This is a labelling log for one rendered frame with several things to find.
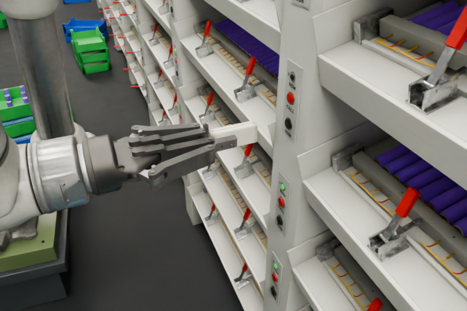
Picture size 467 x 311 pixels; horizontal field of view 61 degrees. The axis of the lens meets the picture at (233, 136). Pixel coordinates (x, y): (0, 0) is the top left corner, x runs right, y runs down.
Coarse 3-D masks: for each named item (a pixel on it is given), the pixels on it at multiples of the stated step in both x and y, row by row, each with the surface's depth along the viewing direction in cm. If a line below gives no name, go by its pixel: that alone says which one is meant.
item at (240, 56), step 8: (216, 32) 106; (208, 40) 107; (216, 40) 106; (224, 40) 101; (224, 48) 101; (232, 48) 96; (224, 56) 97; (240, 56) 91; (248, 56) 90; (248, 64) 88; (256, 64) 87; (256, 72) 84; (264, 72) 83; (272, 80) 80; (272, 88) 79
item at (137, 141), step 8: (200, 128) 56; (152, 136) 53; (160, 136) 54; (168, 136) 54; (176, 136) 54; (184, 136) 54; (192, 136) 55; (136, 144) 52; (144, 144) 53; (168, 144) 54
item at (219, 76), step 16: (192, 16) 113; (208, 16) 114; (224, 16) 116; (192, 32) 115; (192, 48) 108; (208, 64) 98; (224, 64) 96; (240, 64) 94; (208, 80) 98; (224, 80) 90; (240, 80) 88; (256, 80) 86; (224, 96) 88; (256, 96) 81; (272, 96) 80; (240, 112) 80; (256, 112) 77; (272, 112) 75; (272, 128) 65; (272, 144) 67
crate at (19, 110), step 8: (8, 88) 174; (16, 88) 175; (0, 96) 174; (16, 96) 177; (0, 104) 172; (16, 104) 172; (24, 104) 161; (0, 112) 158; (8, 112) 160; (16, 112) 161; (24, 112) 163; (8, 120) 161
